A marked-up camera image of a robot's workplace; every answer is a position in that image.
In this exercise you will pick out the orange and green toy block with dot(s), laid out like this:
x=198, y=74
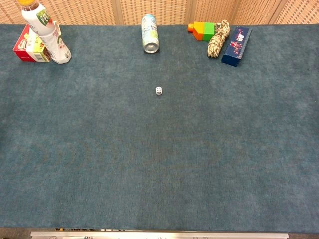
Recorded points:
x=202, y=30

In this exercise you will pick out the light blue drink can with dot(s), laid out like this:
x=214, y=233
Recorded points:
x=150, y=33

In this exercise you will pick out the woven rattan folding screen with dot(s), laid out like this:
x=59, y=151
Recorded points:
x=174, y=11

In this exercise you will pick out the aluminium rail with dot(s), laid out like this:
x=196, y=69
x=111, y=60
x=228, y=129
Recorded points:
x=159, y=235

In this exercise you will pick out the red snack box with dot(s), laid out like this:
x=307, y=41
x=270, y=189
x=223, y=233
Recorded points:
x=23, y=48

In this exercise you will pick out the white labelled drink bottle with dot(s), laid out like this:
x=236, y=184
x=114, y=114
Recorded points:
x=51, y=41

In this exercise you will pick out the dark blue printed box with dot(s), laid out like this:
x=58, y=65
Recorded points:
x=236, y=47

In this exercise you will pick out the blue-grey felt table cloth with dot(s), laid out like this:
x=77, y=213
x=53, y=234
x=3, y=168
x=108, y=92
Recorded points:
x=159, y=149

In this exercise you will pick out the small white die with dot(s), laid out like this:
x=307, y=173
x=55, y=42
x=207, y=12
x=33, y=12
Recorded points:
x=158, y=90

